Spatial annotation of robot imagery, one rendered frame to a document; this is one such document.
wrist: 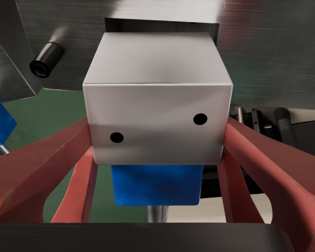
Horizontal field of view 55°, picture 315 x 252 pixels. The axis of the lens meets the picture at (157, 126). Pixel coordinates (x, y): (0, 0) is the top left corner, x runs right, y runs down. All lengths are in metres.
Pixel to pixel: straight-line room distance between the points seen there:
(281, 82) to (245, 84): 0.02
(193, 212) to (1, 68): 0.34
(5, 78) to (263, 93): 0.18
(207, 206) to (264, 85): 0.34
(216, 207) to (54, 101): 1.13
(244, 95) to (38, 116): 1.47
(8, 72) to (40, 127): 1.41
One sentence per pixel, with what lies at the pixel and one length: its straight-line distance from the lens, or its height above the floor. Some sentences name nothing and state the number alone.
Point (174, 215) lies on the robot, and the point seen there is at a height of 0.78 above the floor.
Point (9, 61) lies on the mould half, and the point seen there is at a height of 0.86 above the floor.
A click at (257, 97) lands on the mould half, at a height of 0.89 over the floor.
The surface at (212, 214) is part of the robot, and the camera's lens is 0.47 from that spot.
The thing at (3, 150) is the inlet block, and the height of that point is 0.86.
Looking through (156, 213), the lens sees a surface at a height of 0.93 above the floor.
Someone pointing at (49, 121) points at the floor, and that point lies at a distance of 1.59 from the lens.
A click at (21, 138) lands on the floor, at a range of 1.77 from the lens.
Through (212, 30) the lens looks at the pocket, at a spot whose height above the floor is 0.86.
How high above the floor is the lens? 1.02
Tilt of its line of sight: 46 degrees down
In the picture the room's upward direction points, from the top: 169 degrees counter-clockwise
